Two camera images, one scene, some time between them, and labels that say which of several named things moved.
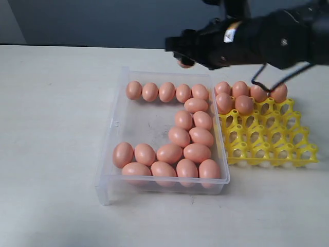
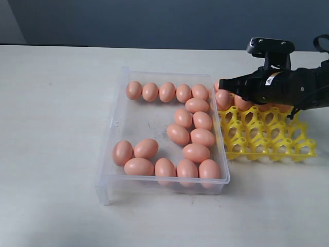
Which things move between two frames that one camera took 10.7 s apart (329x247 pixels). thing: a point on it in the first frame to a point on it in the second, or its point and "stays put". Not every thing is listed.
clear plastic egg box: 163,137 stays put
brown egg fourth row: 184,66 to 267,107
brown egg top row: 167,92 stays put
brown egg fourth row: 201,135 stays put
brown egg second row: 196,104 stays put
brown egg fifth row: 170,153 to 284,108
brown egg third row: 202,119 stays put
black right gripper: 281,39 to 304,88
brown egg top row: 150,91 stays put
